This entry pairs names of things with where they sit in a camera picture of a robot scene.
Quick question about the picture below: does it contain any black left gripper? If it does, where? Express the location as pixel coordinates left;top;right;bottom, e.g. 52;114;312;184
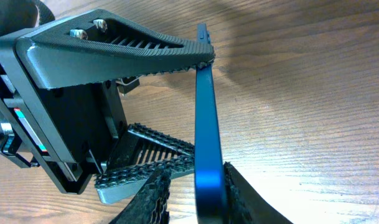
0;9;215;204

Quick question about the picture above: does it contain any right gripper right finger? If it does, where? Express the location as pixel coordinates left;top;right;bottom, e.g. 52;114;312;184
223;162;292;224

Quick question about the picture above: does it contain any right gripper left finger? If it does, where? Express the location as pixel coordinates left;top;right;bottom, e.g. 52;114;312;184
110;169;171;224

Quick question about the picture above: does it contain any blue Galaxy smartphone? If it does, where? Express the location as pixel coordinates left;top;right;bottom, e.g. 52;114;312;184
194;23;229;224

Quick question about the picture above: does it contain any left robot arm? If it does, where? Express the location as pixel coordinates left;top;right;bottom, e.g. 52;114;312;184
0;1;215;203

